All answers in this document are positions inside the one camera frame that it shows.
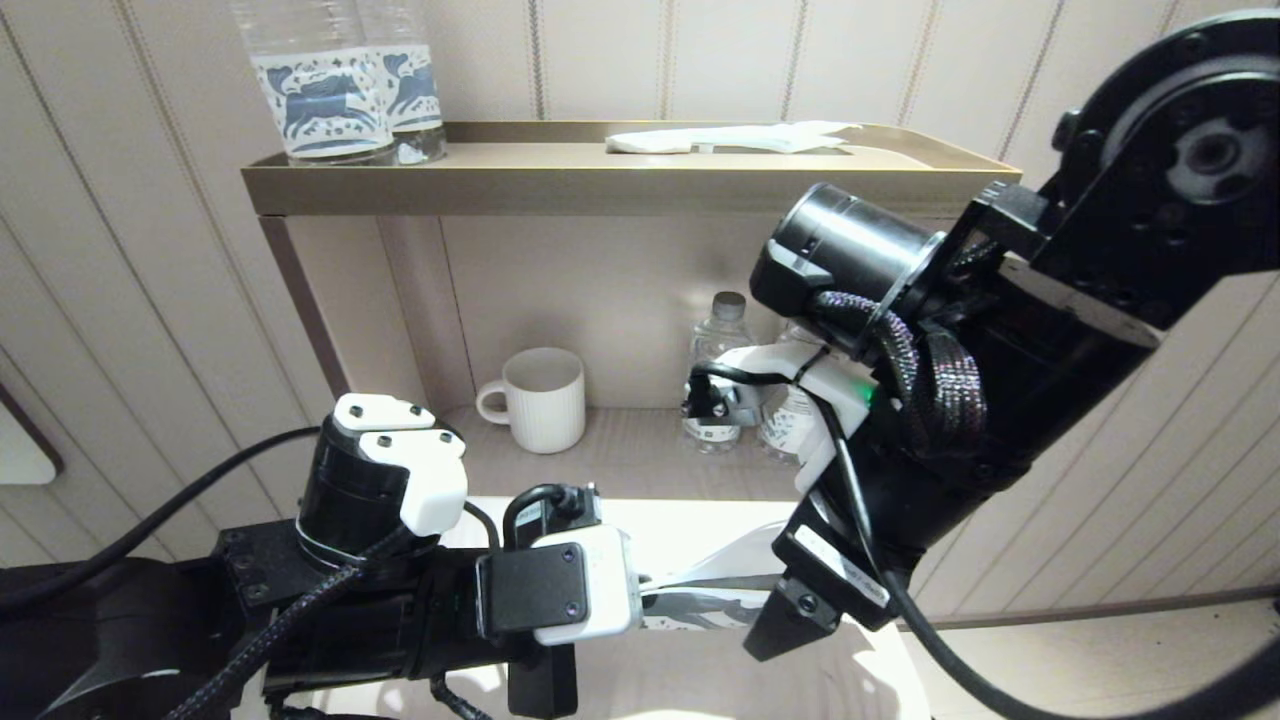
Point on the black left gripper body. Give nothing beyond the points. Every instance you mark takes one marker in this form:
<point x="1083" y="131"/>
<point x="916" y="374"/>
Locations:
<point x="540" y="680"/>

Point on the beige brown shelf unit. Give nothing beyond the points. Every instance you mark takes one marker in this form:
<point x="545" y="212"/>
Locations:
<point x="500" y="190"/>

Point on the white plastic sachet wrapper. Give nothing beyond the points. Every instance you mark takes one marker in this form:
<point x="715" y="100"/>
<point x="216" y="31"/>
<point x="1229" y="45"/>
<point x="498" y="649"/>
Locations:
<point x="740" y="137"/>

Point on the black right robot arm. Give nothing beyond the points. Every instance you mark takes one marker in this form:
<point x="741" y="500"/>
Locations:
<point x="1100" y="250"/>

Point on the white horse-print paper pouch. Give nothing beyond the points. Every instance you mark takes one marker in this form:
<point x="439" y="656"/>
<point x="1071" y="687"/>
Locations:
<point x="720" y="600"/>

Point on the white ribbed ceramic mug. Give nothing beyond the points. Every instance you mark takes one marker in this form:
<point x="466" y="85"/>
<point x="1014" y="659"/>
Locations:
<point x="545" y="400"/>

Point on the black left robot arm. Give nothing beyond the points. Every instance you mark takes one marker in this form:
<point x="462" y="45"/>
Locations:
<point x="350" y="620"/>

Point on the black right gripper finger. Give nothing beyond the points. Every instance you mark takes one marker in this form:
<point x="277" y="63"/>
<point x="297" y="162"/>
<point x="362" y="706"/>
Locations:
<point x="795" y="620"/>

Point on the small clear water bottle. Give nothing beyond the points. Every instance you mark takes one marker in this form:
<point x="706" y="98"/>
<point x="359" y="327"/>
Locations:
<point x="785" y="420"/>
<point x="722" y="325"/>

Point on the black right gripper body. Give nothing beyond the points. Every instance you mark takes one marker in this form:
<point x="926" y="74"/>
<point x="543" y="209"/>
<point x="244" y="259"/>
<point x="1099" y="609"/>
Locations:
<point x="840" y="575"/>

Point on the large horse-label water bottle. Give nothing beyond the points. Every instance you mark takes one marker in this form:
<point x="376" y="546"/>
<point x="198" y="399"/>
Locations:
<point x="415" y="95"/>
<point x="320" y="100"/>

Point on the white wall plate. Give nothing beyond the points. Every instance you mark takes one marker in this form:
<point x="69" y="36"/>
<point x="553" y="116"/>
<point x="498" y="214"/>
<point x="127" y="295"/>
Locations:
<point x="25" y="450"/>

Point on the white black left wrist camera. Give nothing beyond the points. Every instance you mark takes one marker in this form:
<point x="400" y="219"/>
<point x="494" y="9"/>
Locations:
<point x="600" y="580"/>

